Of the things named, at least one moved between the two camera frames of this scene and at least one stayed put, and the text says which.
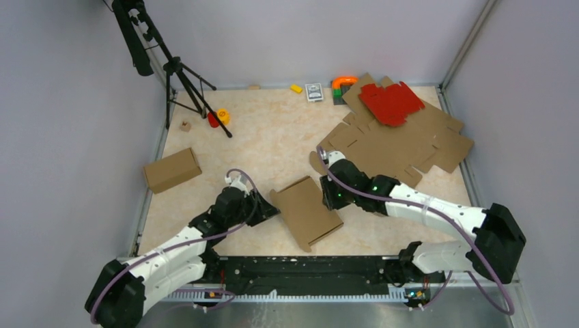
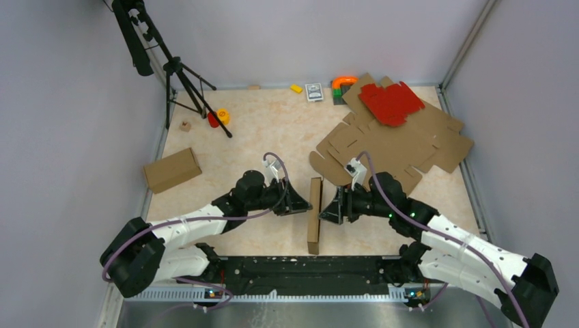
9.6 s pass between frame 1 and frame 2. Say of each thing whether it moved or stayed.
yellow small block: stayed
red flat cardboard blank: stayed
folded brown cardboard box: stayed
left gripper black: moved
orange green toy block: stayed
